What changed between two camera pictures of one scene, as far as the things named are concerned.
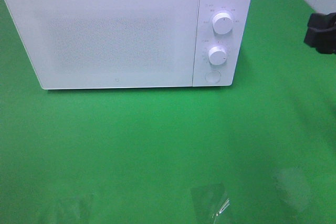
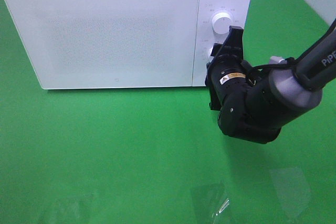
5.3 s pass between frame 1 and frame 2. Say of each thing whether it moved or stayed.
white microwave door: stayed
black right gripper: moved
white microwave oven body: stayed
